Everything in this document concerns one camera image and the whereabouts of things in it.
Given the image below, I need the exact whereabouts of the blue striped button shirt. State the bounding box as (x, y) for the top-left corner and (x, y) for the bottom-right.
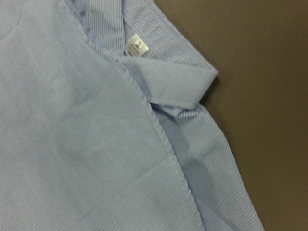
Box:
(0, 0), (263, 231)

